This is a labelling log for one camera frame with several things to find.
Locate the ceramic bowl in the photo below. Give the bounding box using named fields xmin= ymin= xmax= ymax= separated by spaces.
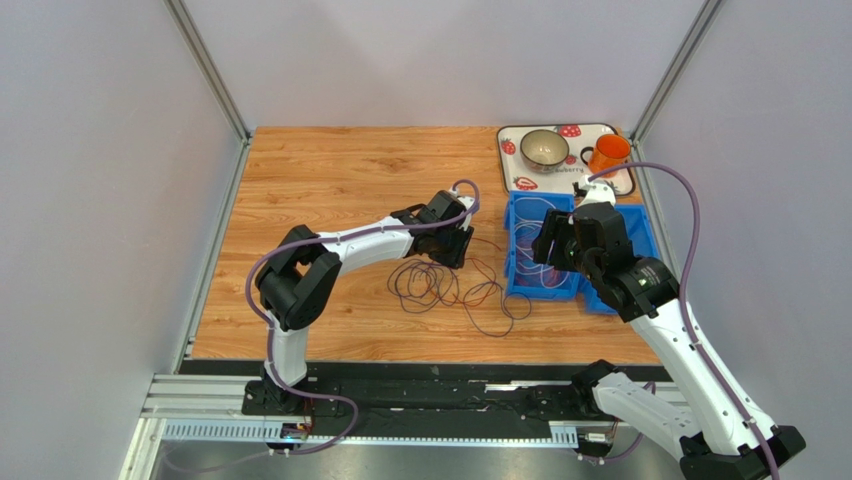
xmin=520 ymin=129 xmax=570 ymax=172

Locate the aluminium frame post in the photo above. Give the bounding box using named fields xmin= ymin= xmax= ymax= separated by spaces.
xmin=164 ymin=0 xmax=252 ymax=144
xmin=630 ymin=0 xmax=726 ymax=145

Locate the orange wire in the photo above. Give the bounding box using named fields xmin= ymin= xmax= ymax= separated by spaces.
xmin=429 ymin=237 xmax=504 ymax=274

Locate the left blue plastic bin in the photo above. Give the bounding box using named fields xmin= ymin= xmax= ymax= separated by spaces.
xmin=503 ymin=191 xmax=580 ymax=301

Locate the blue plastic bin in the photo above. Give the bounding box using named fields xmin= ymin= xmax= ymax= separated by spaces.
xmin=503 ymin=191 xmax=580 ymax=301
xmin=578 ymin=204 xmax=659 ymax=316

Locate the dark red wire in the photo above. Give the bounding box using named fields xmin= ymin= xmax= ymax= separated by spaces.
xmin=511 ymin=222 xmax=554 ymax=289

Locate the dark blue wire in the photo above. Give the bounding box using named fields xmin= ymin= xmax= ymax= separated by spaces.
xmin=387 ymin=256 xmax=534 ymax=339

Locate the white wire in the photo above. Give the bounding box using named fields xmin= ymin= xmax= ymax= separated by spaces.
xmin=509 ymin=196 xmax=574 ymax=291

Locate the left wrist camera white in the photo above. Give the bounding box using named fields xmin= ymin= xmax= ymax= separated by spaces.
xmin=450 ymin=189 xmax=480 ymax=231

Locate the right blue plastic bin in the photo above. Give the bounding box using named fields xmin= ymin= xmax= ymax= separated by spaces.
xmin=578 ymin=204 xmax=659 ymax=316

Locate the left aluminium frame post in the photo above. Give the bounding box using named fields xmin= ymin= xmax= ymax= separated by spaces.
xmin=164 ymin=0 xmax=252 ymax=144

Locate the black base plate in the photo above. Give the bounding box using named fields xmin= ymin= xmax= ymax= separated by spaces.
xmin=179 ymin=359 xmax=674 ymax=441

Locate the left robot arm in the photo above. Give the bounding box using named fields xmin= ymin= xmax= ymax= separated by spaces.
xmin=243 ymin=185 xmax=480 ymax=415

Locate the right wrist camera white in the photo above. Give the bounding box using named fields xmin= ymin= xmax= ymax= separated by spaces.
xmin=573 ymin=176 xmax=616 ymax=209

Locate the slotted cable duct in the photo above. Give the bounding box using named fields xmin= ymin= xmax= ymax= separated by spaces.
xmin=161 ymin=419 xmax=580 ymax=449

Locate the right aluminium frame post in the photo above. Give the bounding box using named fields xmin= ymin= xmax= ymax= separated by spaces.
xmin=630 ymin=0 xmax=726 ymax=145

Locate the strawberry print tray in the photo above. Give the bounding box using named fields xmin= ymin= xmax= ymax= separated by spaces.
xmin=496 ymin=123 xmax=618 ymax=193

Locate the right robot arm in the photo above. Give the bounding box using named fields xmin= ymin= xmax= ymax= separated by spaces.
xmin=533 ymin=201 xmax=806 ymax=479

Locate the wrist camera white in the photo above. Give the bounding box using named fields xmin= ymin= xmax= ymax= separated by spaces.
xmin=573 ymin=176 xmax=616 ymax=209
xmin=450 ymin=189 xmax=480 ymax=231

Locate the orange mug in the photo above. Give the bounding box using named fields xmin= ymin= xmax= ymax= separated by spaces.
xmin=580 ymin=134 xmax=631 ymax=174

